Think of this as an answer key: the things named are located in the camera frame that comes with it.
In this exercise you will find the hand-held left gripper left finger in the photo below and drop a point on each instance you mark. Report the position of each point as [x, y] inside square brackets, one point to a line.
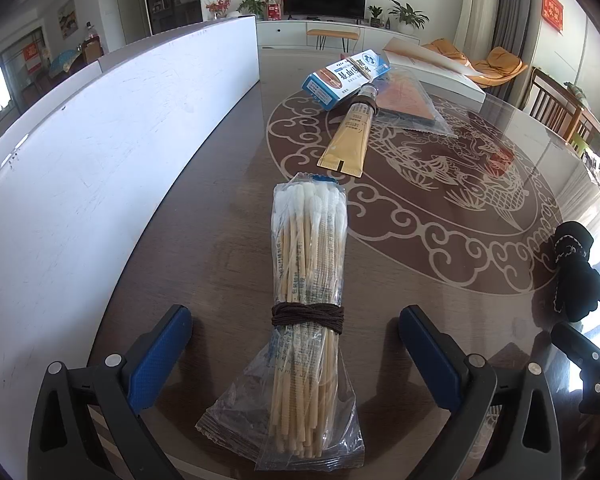
[155, 355]

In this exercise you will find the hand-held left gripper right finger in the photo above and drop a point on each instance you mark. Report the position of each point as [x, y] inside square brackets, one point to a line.
[435, 360]

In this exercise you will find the cotton swab pack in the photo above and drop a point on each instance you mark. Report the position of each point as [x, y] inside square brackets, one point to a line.
[305, 260]

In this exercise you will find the wooden chair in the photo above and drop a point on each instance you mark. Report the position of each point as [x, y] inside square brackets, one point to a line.
[560, 110]

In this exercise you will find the white partition board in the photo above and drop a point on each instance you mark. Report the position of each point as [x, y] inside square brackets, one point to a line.
[105, 160]

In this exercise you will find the yellow ointment tube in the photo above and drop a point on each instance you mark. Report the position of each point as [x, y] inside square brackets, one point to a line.
[345, 140]

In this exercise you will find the orange lounge chair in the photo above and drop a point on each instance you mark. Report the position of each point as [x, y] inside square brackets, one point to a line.
[500, 62]

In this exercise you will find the white flat box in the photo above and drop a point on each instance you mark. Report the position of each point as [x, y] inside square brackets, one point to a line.
[460, 85]

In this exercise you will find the clear bag with orange sheet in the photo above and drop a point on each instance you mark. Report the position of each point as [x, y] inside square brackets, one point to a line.
[405, 100]

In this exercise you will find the grey curtain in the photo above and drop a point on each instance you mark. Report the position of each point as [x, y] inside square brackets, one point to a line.
[520, 25]

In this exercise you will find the blue toothpaste box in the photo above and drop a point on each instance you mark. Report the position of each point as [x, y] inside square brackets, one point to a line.
[340, 77]

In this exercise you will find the brown cardboard box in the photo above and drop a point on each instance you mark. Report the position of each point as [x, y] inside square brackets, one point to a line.
[92, 51]

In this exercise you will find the cream patterned curtain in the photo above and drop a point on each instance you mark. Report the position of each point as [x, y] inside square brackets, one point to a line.
[477, 5]

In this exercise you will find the red window poster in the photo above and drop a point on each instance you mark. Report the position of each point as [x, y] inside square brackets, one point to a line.
[32, 57]

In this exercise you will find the wooden bench hairpin legs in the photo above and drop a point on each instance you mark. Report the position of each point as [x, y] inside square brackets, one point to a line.
[332, 33]

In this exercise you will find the large potted plant white pot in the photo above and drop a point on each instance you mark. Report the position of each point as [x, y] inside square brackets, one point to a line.
[407, 17]

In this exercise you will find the white door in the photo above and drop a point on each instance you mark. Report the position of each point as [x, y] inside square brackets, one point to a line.
[127, 10]

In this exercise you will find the small potted plant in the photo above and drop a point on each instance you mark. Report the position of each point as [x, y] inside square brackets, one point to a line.
[375, 16]

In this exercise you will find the white television cabinet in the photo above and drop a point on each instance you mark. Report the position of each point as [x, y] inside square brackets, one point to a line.
[290, 32]

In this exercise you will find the framed painting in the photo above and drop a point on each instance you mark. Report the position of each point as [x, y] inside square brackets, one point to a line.
[66, 16]

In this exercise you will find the red flower arrangement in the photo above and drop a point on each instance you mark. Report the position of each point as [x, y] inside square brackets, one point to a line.
[219, 7]

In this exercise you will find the green leafy potted plant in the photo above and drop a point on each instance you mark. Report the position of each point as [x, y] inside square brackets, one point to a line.
[254, 6]

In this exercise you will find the red gift bag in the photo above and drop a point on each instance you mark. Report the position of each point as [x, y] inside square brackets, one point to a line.
[273, 11]

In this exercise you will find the red wall hanging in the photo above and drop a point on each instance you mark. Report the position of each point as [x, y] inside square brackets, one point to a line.
[553, 11]

